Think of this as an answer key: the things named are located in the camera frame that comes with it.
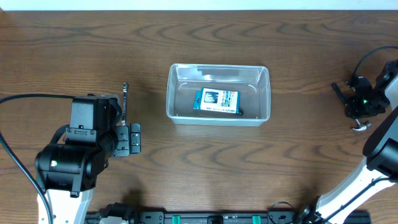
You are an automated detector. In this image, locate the small black red hammer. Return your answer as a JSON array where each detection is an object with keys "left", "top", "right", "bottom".
[{"left": 331, "top": 83, "right": 371, "bottom": 132}]

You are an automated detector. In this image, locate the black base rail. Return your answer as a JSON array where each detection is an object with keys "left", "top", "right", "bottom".
[{"left": 85, "top": 202, "right": 373, "bottom": 224}]

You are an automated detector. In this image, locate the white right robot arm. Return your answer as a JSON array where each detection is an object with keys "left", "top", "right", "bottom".
[{"left": 313, "top": 60, "right": 397, "bottom": 223}]

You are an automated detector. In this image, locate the white teal screwdriver set box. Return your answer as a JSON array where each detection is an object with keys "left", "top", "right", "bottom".
[{"left": 193, "top": 88, "right": 241, "bottom": 114}]

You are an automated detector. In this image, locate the silver combination wrench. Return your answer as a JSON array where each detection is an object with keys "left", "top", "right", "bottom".
[{"left": 121, "top": 82, "right": 129, "bottom": 126}]

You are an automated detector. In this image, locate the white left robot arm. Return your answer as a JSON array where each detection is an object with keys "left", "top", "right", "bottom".
[{"left": 35, "top": 93, "right": 141, "bottom": 223}]

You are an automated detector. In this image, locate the clear plastic container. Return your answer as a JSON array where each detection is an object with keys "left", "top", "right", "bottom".
[{"left": 166, "top": 63, "right": 271, "bottom": 126}]

